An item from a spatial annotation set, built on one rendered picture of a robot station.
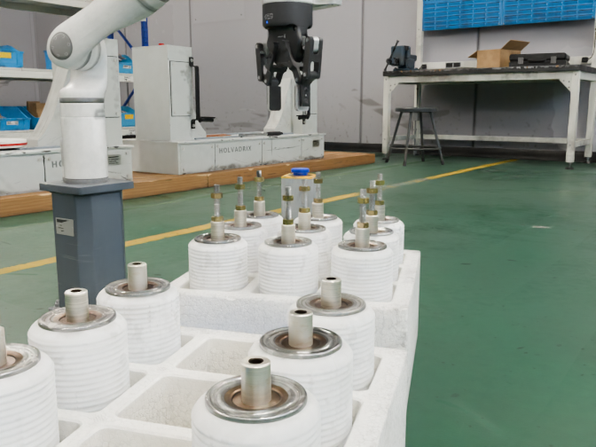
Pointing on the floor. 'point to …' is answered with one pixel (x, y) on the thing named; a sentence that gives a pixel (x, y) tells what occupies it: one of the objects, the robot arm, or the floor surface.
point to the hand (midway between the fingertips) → (287, 102)
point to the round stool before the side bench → (420, 134)
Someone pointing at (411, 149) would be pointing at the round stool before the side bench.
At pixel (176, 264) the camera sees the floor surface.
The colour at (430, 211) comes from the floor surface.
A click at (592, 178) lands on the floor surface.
